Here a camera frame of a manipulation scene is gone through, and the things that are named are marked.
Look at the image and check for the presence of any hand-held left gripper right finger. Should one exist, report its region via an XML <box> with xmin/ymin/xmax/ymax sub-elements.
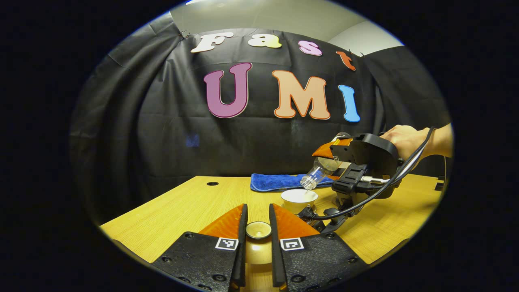
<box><xmin>269</xmin><ymin>204</ymin><xmax>369</xmax><ymax>292</ymax></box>

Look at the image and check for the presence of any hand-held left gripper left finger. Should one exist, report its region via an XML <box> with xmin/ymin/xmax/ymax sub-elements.
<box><xmin>151</xmin><ymin>204</ymin><xmax>248</xmax><ymax>292</ymax></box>

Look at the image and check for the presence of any cream yellow teacup lid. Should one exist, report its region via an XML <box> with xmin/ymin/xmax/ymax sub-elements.
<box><xmin>244</xmin><ymin>221</ymin><xmax>273</xmax><ymax>265</ymax></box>

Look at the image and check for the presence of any clear water bottle orange label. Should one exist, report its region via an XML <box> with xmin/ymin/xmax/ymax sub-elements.
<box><xmin>300</xmin><ymin>132</ymin><xmax>352</xmax><ymax>191</ymax></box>

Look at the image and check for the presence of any cream yellow teacup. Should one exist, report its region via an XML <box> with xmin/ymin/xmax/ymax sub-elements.
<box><xmin>281</xmin><ymin>189</ymin><xmax>319</xmax><ymax>214</ymax></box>

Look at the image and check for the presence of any blue folded towel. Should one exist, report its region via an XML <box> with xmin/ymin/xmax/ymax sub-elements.
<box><xmin>250</xmin><ymin>173</ymin><xmax>335</xmax><ymax>192</ymax></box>

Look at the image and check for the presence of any black backdrop cloth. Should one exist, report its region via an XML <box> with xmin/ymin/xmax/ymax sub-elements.
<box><xmin>69</xmin><ymin>14</ymin><xmax>451</xmax><ymax>223</ymax></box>

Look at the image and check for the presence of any black cable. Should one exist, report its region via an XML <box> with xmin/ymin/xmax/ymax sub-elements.
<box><xmin>298</xmin><ymin>127</ymin><xmax>438</xmax><ymax>221</ymax></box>

